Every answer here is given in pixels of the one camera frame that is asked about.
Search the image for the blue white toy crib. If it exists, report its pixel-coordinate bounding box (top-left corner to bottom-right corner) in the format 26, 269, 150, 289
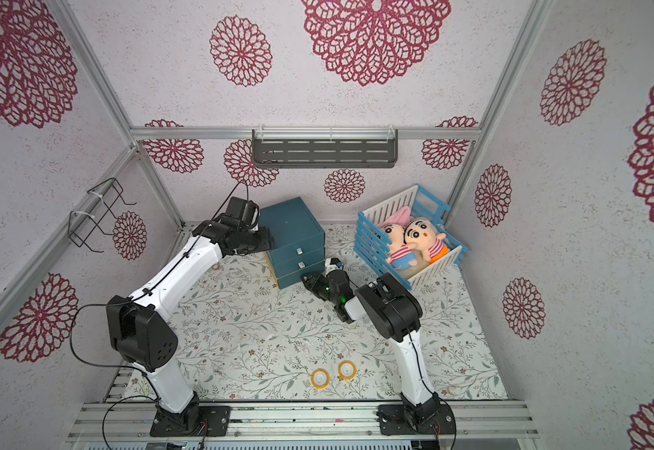
354, 185, 468, 290

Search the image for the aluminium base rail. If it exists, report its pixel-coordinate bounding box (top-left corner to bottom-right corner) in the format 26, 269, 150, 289
66, 400, 539, 444

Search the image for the black wire wall rack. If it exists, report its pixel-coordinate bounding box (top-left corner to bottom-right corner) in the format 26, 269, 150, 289
66, 177, 136, 254

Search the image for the boy plush doll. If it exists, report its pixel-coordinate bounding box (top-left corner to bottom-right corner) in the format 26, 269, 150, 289
404, 217, 450, 264

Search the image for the teal drawer cabinet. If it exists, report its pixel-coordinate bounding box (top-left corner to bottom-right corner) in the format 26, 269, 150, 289
259, 197, 325, 289

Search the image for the pink plush doll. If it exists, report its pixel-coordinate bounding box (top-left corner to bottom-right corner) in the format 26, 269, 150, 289
377, 206, 418, 270

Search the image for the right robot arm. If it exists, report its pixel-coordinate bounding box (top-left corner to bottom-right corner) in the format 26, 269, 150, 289
302, 269, 457, 438

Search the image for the yellow tape roll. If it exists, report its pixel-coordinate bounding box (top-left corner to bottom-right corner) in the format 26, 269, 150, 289
338, 360, 357, 381
310, 369, 331, 390

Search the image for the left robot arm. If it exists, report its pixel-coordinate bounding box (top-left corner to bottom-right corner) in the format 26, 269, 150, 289
106, 217, 274, 437

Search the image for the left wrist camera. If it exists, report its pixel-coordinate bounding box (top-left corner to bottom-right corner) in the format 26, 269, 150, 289
223, 197, 260, 230

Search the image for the grey wall shelf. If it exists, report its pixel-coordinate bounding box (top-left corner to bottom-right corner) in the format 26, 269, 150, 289
251, 129, 398, 169

